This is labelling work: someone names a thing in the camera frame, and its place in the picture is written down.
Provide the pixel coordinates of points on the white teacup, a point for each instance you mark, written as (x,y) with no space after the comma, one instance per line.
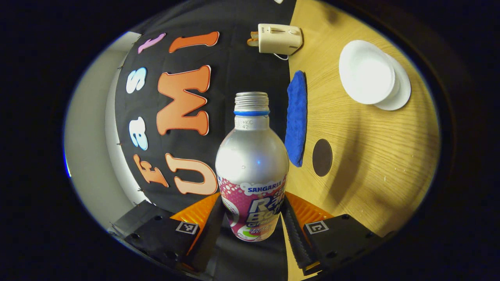
(365,72)

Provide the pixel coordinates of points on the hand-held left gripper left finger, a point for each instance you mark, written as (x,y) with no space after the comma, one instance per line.
(209,238)

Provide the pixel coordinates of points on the cream white toaster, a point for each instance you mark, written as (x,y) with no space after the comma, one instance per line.
(279,39)

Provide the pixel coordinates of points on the silver water bottle pink label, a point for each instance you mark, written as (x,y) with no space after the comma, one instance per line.
(252,164)

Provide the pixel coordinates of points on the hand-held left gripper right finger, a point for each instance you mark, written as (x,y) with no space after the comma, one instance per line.
(297,242)

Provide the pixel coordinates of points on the dark round coaster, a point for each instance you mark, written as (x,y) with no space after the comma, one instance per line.
(322,157)

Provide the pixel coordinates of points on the blue towel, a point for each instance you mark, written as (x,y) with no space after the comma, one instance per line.
(296,117)

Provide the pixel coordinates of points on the black backdrop cloth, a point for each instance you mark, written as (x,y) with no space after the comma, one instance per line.
(242,74)

